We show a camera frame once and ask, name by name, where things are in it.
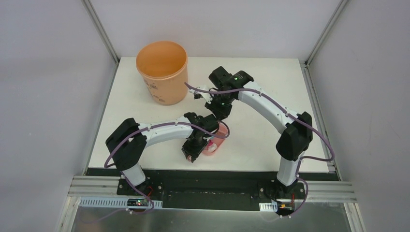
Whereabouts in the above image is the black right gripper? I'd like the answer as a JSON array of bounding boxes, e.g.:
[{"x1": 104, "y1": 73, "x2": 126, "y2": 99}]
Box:
[{"x1": 205, "y1": 92, "x2": 234, "y2": 121}]

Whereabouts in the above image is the pink dustpan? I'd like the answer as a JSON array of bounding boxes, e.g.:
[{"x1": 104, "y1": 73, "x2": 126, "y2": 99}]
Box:
[{"x1": 188, "y1": 137, "x2": 227, "y2": 161}]

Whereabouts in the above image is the pink hand brush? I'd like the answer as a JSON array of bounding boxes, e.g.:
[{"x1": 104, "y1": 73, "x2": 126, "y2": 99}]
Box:
[{"x1": 214, "y1": 122, "x2": 230, "y2": 139}]

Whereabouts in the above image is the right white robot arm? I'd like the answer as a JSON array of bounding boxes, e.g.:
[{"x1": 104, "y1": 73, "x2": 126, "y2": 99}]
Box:
[{"x1": 205, "y1": 66, "x2": 313, "y2": 198}]

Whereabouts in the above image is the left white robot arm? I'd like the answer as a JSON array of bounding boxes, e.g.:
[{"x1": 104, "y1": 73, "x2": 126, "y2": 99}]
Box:
[{"x1": 105, "y1": 112, "x2": 220, "y2": 196}]

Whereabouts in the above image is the white paper scrap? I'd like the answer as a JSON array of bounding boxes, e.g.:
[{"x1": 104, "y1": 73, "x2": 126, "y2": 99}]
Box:
[{"x1": 206, "y1": 142, "x2": 218, "y2": 153}]

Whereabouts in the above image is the orange plastic bucket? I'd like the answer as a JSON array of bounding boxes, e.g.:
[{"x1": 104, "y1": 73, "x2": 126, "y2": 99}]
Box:
[{"x1": 135, "y1": 41, "x2": 188, "y2": 105}]

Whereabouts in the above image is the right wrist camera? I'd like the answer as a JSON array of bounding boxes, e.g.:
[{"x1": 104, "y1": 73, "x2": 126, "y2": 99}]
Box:
[{"x1": 188, "y1": 85, "x2": 213, "y2": 103}]

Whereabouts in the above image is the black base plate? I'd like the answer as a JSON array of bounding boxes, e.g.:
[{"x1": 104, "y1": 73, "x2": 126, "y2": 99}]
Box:
[{"x1": 86, "y1": 168, "x2": 340, "y2": 212}]

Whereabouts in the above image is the right white cable duct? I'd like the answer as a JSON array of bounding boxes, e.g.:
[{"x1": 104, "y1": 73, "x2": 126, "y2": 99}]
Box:
[{"x1": 259, "y1": 202, "x2": 278, "y2": 212}]

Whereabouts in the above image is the white cable duct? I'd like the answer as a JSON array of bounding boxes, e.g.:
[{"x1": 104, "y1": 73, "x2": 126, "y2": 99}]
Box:
[
  {"x1": 79, "y1": 197, "x2": 163, "y2": 209},
  {"x1": 259, "y1": 202, "x2": 278, "y2": 212}
]

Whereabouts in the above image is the left white cable duct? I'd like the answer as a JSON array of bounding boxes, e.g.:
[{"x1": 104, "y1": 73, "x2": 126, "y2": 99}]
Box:
[{"x1": 79, "y1": 197, "x2": 163, "y2": 209}]

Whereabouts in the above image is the aluminium frame rail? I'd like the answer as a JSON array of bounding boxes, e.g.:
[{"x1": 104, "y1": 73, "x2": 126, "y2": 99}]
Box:
[{"x1": 68, "y1": 176, "x2": 357, "y2": 203}]

